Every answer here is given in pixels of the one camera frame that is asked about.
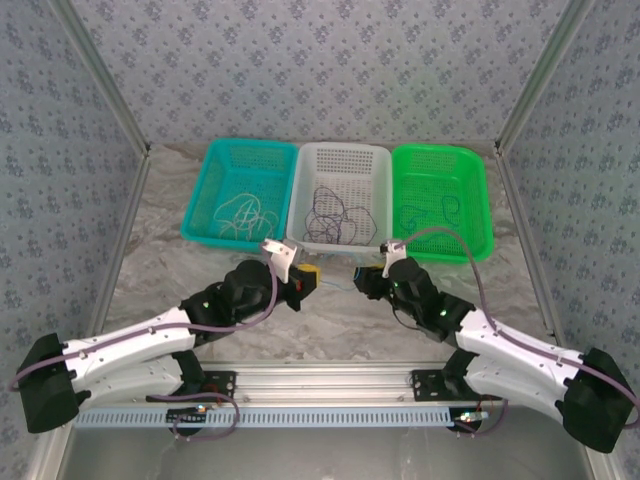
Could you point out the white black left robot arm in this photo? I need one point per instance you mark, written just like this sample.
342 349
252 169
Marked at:
125 342

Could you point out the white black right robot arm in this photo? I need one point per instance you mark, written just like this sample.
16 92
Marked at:
520 345

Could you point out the white plastic basket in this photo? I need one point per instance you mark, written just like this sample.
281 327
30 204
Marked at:
345 165

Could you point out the teal plastic basket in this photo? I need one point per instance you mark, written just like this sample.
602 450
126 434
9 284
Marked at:
240 170

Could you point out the green plastic basket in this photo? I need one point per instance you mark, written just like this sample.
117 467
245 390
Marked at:
440 170

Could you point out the small black controller board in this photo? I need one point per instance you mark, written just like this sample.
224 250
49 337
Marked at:
185 416
470 419

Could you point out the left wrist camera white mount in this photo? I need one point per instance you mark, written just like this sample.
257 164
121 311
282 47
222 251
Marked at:
280 252

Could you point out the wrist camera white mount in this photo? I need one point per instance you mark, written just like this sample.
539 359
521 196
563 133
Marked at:
280 252
395 252

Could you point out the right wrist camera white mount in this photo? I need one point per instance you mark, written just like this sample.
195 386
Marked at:
395 252

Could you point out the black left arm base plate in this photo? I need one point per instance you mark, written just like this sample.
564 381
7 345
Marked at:
225 382

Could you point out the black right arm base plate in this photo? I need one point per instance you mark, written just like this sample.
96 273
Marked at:
425 385

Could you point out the aluminium mounting rail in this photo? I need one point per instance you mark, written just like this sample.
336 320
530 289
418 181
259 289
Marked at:
320 382

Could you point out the aluminium table side rail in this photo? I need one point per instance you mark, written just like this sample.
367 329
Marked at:
525 230
124 225

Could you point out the aluminium lower frame bar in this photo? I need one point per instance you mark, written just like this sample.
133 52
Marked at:
600 465
50 455

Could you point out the aluminium frame post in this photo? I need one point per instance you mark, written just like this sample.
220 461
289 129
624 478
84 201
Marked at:
102 75
542 75

